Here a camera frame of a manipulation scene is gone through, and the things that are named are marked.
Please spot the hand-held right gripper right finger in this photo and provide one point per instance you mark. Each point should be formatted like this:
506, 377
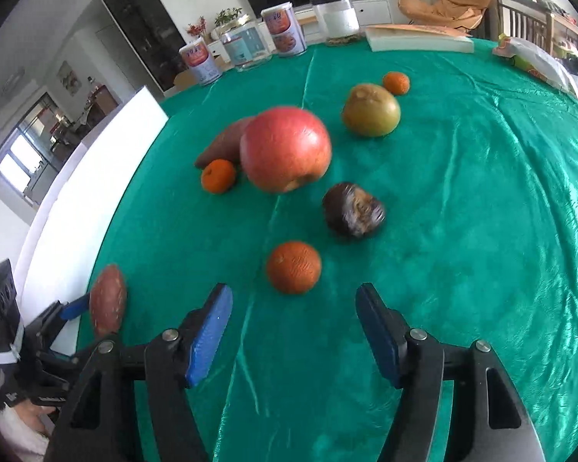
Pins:
380, 337

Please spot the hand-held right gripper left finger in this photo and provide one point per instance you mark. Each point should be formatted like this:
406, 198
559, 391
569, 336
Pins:
209, 334

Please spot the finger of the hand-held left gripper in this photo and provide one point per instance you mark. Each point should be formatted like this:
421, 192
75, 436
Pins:
74, 309
62, 353

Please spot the reddish sweet potato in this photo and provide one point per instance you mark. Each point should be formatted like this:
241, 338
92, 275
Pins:
108, 304
221, 147

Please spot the small orange tangerine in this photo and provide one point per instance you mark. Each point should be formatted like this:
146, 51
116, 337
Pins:
217, 176
294, 267
396, 83

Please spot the white cardboard box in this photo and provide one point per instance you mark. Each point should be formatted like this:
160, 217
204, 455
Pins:
86, 178

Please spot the red apple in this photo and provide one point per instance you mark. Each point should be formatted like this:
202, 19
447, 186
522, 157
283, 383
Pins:
285, 150

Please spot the person's left forearm white sleeve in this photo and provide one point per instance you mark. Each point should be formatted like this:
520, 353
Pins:
21, 442

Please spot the person's left hand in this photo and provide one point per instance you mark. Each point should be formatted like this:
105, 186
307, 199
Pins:
31, 416

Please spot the green satin tablecloth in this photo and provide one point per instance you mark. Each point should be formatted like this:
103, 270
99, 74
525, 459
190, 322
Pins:
462, 250

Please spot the dark brown mangosteen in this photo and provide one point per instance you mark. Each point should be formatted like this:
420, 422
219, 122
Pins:
354, 210

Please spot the green-brown round pear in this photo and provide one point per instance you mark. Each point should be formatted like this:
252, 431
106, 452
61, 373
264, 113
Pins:
371, 109

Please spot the brown cardboard box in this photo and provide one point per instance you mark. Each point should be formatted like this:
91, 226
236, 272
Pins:
185, 79

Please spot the silver tin can red label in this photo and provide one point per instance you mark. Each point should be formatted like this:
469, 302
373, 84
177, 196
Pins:
284, 31
201, 62

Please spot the clear jar gold lid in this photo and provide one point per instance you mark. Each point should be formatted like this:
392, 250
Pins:
245, 48

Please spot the tall black display cabinet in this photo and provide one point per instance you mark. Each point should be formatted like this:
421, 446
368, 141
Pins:
139, 24

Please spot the flat white gift box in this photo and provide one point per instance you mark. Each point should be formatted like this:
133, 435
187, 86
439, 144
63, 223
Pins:
419, 38

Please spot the red flower arrangement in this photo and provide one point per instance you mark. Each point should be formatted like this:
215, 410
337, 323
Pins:
196, 26

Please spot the white plastic bag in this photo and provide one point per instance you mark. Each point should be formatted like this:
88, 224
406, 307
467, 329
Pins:
534, 60

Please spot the green plant in glass vase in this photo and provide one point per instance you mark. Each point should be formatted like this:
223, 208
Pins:
227, 16

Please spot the clear jar black lid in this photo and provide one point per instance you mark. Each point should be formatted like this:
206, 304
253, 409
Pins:
336, 18

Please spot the orange lounge chair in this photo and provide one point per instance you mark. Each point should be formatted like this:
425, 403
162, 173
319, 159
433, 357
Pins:
445, 2

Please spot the wooden bench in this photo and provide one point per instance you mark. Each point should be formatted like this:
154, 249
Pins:
544, 24

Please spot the framed wall picture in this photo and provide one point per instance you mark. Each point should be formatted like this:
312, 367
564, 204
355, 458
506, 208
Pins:
69, 77

